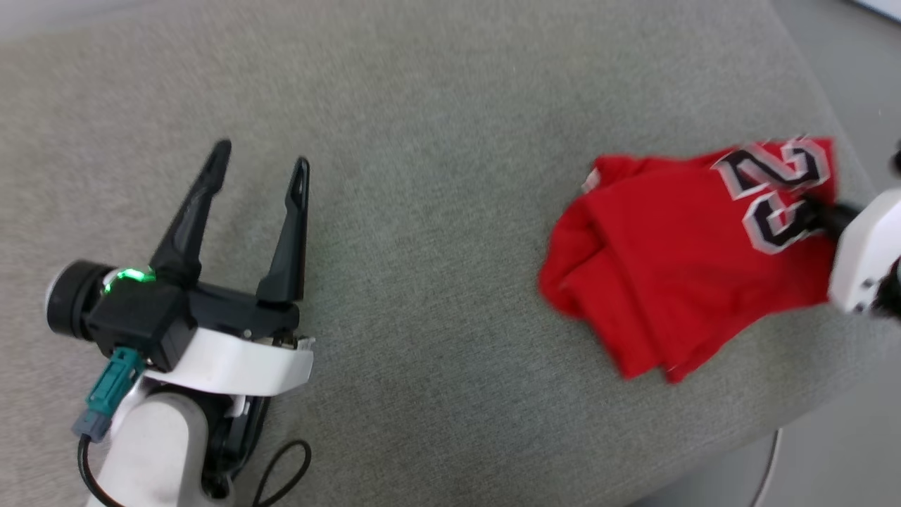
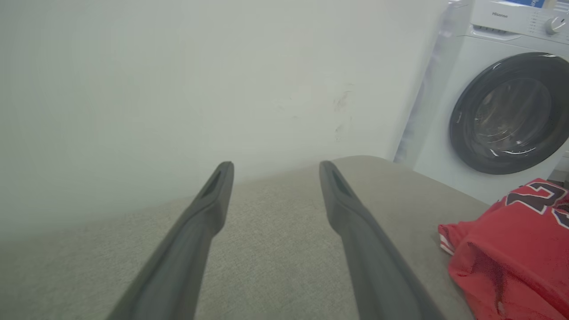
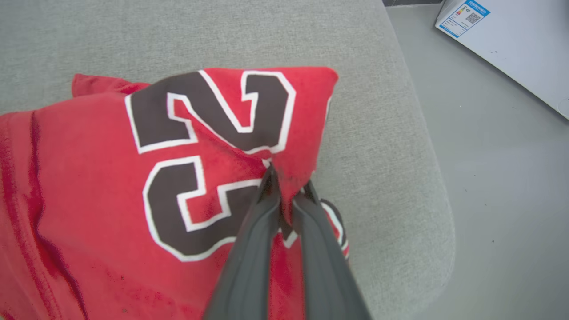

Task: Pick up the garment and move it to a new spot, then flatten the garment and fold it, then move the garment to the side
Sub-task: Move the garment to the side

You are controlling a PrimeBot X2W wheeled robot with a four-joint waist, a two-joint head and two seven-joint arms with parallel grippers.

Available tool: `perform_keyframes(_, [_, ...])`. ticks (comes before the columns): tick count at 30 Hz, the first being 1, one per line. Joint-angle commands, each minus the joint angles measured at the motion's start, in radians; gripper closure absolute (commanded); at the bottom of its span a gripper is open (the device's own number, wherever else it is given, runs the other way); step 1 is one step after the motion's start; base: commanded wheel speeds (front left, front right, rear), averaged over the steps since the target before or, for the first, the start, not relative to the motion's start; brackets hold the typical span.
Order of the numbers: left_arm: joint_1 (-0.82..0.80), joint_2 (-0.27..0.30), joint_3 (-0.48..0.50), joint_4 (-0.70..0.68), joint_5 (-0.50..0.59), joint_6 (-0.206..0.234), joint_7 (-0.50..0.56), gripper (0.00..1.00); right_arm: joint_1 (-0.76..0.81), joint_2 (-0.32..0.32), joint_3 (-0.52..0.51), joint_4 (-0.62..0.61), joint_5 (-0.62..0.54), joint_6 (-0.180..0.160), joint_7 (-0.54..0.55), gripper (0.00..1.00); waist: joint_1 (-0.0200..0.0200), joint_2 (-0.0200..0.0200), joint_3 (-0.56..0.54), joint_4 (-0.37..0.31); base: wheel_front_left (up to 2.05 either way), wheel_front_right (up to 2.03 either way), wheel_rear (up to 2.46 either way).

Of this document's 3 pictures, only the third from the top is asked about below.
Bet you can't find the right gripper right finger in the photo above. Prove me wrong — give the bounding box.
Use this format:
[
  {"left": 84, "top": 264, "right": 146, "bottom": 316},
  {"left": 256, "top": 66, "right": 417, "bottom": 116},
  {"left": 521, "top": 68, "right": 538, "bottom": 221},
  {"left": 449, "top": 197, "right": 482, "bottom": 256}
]
[{"left": 291, "top": 180, "right": 372, "bottom": 320}]

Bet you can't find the white appliance box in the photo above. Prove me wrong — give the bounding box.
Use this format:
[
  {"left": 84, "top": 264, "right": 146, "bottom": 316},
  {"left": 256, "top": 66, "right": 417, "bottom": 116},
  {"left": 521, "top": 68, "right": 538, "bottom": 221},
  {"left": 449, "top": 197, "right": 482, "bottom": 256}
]
[{"left": 435, "top": 0, "right": 569, "bottom": 121}]

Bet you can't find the red white basketball jersey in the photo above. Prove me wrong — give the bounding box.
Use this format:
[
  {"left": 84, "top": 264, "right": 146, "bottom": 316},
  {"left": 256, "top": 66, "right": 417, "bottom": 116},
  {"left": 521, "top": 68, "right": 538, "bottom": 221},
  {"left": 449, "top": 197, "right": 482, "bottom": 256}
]
[{"left": 0, "top": 67, "right": 350, "bottom": 320}]

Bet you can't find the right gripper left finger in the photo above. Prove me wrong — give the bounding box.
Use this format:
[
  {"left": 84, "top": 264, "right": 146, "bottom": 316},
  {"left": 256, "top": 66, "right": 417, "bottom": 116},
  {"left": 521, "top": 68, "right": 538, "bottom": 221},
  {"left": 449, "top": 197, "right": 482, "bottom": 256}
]
[{"left": 204, "top": 165, "right": 282, "bottom": 320}]

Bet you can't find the blue white label sticker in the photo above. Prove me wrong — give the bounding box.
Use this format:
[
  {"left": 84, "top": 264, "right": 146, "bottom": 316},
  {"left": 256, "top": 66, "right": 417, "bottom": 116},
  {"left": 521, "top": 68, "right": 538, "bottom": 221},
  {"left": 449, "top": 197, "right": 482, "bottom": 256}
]
[{"left": 437, "top": 0, "right": 491, "bottom": 39}]

